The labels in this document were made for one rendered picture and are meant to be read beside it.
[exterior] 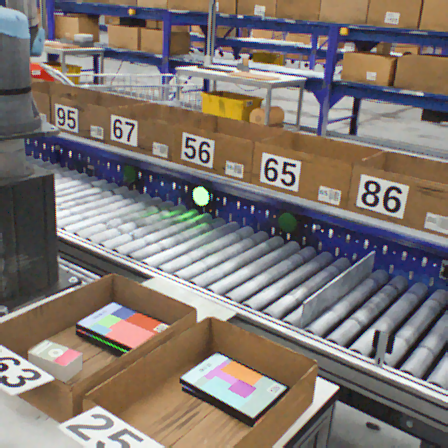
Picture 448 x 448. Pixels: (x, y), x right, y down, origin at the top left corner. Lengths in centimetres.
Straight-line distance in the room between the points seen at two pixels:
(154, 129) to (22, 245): 103
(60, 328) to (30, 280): 22
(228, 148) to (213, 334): 101
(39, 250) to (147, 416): 61
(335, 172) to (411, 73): 445
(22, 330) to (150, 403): 35
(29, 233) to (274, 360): 71
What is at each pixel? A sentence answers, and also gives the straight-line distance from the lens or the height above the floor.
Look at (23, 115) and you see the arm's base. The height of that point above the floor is 123.
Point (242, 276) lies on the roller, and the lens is 175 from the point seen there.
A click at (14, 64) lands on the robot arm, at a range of 145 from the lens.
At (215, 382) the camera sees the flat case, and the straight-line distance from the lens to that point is 123.
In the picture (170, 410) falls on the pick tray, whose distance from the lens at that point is 119.
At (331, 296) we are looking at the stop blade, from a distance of 165.
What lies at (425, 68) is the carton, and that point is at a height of 102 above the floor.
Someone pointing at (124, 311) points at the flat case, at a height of 80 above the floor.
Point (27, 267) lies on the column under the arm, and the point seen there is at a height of 84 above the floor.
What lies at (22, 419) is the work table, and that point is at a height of 75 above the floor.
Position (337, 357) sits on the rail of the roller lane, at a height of 74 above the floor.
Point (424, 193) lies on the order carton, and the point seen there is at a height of 101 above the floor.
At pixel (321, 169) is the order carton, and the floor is 101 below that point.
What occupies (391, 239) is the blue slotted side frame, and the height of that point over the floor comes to 86.
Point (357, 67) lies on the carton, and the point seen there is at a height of 95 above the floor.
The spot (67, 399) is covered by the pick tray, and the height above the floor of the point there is 82.
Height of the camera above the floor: 152
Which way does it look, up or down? 21 degrees down
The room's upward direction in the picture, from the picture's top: 4 degrees clockwise
